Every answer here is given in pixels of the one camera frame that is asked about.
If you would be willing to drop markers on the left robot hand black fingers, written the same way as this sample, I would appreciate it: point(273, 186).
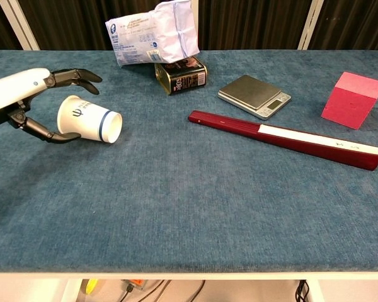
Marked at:
point(15, 88)

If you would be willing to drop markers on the white paper cup blue band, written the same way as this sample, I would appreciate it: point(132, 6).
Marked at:
point(88, 119)

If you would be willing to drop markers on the dark pleated curtain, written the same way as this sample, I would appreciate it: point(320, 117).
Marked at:
point(69, 22)

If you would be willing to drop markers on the white blue plastic package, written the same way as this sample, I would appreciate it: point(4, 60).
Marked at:
point(151, 34)

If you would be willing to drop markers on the dark gold tin can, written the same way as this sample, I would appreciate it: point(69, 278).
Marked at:
point(182, 78)

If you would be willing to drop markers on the blue velvet table cloth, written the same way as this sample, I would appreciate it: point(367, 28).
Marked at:
point(145, 195)

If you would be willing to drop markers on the yellow object under table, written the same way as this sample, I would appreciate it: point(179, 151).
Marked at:
point(90, 286)

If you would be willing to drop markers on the dark red folded fan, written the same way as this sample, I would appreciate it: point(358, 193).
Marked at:
point(239, 126)

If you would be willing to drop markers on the orange connector box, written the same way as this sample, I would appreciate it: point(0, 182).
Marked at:
point(134, 284)

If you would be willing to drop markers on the silver digital pocket scale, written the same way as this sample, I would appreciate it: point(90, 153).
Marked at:
point(249, 89)

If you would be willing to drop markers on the pink cube block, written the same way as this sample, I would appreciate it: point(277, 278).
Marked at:
point(349, 104)

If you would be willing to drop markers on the white frame post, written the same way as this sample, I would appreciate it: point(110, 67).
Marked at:
point(310, 25)
point(19, 25)
point(195, 19)

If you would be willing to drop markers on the white table frame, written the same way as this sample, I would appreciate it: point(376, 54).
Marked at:
point(189, 276)

